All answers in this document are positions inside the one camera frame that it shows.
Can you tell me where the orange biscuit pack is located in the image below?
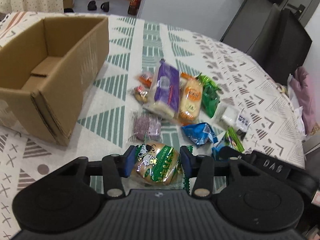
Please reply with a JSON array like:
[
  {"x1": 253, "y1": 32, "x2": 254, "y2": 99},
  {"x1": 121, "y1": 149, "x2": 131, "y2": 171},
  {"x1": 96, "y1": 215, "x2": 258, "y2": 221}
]
[{"x1": 178, "y1": 72, "x2": 203, "y2": 125}]

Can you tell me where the red brown candy packet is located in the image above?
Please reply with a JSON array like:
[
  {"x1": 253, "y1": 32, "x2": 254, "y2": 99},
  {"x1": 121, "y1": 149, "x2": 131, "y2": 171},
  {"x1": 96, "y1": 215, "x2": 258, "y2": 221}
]
[{"x1": 133, "y1": 86, "x2": 149, "y2": 104}]

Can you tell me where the purple bread loaf pack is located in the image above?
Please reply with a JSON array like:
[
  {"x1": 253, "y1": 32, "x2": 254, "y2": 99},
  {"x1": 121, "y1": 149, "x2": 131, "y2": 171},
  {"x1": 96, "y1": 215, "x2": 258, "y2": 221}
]
[{"x1": 143, "y1": 59, "x2": 180, "y2": 120}]

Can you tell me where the orange small snack packet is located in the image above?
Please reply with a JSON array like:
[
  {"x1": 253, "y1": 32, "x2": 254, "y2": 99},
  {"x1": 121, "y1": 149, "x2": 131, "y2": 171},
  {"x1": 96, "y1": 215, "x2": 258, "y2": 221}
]
[{"x1": 138, "y1": 72, "x2": 153, "y2": 88}]

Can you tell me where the dark green snack bag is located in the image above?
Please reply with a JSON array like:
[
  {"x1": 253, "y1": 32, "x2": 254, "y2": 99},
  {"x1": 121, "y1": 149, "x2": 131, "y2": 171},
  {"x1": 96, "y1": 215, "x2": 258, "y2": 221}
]
[{"x1": 197, "y1": 74, "x2": 220, "y2": 118}]

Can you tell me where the patterned bed cover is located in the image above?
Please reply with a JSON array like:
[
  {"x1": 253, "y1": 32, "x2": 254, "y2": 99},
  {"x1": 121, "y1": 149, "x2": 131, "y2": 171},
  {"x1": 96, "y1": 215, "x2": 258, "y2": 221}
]
[{"x1": 1, "y1": 12, "x2": 305, "y2": 239}]

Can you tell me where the blue snack bag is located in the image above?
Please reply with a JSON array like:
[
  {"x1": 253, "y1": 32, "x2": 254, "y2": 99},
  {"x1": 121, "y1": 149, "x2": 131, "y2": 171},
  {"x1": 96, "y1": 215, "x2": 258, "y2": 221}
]
[{"x1": 181, "y1": 122, "x2": 218, "y2": 146}]

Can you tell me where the small floor cardboard box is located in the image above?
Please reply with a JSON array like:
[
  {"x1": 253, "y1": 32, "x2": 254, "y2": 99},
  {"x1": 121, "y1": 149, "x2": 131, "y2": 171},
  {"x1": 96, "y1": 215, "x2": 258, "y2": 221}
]
[{"x1": 63, "y1": 0, "x2": 74, "y2": 9}]

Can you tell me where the green striped snack pack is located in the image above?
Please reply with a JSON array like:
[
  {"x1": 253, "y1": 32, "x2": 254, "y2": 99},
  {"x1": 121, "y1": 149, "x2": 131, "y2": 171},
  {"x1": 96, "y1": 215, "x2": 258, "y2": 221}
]
[{"x1": 223, "y1": 127, "x2": 245, "y2": 153}]

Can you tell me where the black shoe left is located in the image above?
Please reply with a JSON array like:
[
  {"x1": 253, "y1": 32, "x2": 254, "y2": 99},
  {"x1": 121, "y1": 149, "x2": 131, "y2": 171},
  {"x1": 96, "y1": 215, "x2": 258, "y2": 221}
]
[{"x1": 87, "y1": 0, "x2": 97, "y2": 11}]

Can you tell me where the black shoe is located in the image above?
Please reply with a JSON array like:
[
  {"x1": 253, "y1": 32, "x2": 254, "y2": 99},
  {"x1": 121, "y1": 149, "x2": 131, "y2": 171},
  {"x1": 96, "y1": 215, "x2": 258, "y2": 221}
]
[
  {"x1": 87, "y1": 0, "x2": 97, "y2": 11},
  {"x1": 100, "y1": 2, "x2": 110, "y2": 12}
]

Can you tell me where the black shoe right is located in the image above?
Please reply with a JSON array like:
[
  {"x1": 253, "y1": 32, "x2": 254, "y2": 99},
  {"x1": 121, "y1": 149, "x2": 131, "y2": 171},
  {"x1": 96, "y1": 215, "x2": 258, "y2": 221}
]
[{"x1": 100, "y1": 2, "x2": 110, "y2": 12}]

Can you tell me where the white packet with barcode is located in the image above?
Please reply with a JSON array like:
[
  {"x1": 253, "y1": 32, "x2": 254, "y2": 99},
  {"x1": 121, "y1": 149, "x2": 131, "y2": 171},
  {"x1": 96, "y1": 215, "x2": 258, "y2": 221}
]
[{"x1": 216, "y1": 102, "x2": 251, "y2": 133}]

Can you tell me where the red oil bottle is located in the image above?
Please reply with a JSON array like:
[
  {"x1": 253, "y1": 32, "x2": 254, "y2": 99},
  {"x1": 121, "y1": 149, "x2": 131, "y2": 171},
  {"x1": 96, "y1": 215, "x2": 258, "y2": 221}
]
[{"x1": 127, "y1": 0, "x2": 141, "y2": 16}]

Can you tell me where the pink pillow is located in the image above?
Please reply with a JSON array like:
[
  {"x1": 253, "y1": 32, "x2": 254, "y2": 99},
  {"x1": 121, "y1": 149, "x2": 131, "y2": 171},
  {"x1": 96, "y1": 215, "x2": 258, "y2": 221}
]
[{"x1": 289, "y1": 67, "x2": 319, "y2": 136}]

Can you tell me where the brown cardboard box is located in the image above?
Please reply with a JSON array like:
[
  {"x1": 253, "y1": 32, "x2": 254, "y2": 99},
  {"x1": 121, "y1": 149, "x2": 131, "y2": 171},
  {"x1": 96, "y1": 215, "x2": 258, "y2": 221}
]
[{"x1": 1, "y1": 12, "x2": 109, "y2": 146}]

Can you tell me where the purple wrapped cake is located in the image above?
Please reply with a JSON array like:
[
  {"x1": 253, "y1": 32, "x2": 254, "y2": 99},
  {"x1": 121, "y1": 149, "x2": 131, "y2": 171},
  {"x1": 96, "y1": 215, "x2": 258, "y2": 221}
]
[{"x1": 133, "y1": 112, "x2": 162, "y2": 141}]

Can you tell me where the cow print bread bun pack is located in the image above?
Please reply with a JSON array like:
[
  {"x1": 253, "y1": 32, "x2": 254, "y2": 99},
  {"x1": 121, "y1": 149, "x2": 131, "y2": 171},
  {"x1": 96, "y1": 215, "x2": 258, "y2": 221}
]
[{"x1": 131, "y1": 141, "x2": 190, "y2": 192}]

